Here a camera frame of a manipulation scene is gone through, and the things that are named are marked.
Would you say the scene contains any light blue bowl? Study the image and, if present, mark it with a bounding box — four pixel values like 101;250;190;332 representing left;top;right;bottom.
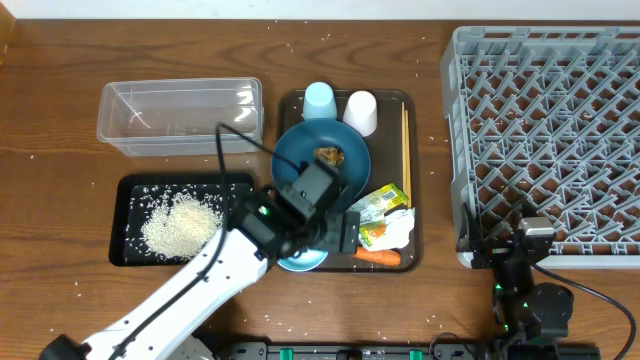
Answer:
277;249;328;272

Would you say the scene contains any brown mushroom food scrap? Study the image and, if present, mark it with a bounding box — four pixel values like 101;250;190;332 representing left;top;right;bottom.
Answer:
314;146;345;167

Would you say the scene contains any dark blue plate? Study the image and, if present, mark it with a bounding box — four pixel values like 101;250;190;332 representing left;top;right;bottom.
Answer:
274;119;371;212

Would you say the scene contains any pile of white rice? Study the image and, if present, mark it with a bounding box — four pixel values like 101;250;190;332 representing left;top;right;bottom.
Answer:
124;184;223;265

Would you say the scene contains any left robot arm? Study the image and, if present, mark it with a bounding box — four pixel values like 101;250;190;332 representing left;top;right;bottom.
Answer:
39;190;360;360

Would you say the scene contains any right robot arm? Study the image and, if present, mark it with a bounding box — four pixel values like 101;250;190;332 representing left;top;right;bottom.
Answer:
459;204;574;359

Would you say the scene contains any grey dishwasher rack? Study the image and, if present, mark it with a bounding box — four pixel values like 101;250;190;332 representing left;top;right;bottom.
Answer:
440;26;639;269

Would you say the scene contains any orange carrot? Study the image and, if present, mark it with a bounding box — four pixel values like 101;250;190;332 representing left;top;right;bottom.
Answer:
353;247;402;266

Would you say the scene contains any crumpled white wrapper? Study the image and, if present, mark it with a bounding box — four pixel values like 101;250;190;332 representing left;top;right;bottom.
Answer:
359;208;415;251

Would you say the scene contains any wooden chopstick right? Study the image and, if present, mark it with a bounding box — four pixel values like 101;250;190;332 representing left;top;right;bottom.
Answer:
404;109;413;208

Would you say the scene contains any wooden chopstick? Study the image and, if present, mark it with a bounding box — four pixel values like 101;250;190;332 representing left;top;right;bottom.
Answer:
402;102;411;198
404;109;413;208

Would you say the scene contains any white cup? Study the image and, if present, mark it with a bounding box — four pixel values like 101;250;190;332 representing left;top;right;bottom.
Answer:
342;91;377;137

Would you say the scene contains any light blue cup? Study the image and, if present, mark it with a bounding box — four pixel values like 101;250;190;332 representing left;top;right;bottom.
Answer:
303;82;338;121

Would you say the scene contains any wooden chopstick left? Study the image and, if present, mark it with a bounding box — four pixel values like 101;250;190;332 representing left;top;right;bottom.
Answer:
402;102;411;198

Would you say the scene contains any black plastic tray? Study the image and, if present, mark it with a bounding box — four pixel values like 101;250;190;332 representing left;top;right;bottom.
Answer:
108;172;256;267

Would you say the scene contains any clear plastic container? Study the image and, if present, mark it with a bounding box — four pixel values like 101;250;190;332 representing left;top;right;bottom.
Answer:
97;77;264;157

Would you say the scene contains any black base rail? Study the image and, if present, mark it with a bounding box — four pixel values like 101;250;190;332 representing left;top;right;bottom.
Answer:
213;342;601;360

